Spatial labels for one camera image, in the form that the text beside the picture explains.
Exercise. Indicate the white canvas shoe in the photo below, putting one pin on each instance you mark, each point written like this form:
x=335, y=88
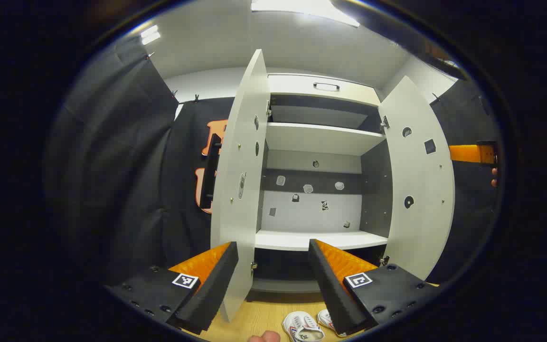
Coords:
x=299, y=325
x=325, y=319

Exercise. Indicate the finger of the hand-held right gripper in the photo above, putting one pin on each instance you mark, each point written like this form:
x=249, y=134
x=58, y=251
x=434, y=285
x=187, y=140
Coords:
x=463, y=153

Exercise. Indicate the black backdrop cloth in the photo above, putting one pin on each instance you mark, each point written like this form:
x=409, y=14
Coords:
x=121, y=166

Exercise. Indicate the white cabinet door camera sticker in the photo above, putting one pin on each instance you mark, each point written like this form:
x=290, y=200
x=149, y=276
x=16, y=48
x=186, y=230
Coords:
x=235, y=156

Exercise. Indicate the white cabinet drawer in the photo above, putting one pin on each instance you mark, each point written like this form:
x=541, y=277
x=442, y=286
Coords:
x=292, y=85

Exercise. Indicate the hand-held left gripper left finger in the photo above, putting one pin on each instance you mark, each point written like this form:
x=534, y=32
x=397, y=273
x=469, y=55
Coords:
x=207, y=289

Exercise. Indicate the white cabinet door cat sticker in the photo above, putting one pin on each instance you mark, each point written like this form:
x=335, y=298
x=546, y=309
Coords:
x=420, y=180

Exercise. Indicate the small ceiling light panel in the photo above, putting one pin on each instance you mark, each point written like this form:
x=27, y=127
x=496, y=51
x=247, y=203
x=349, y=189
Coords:
x=150, y=35

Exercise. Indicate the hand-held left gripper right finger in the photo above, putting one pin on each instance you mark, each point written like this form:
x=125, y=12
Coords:
x=333, y=294

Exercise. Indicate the large ceiling light panel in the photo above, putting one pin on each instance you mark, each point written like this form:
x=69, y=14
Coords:
x=302, y=7

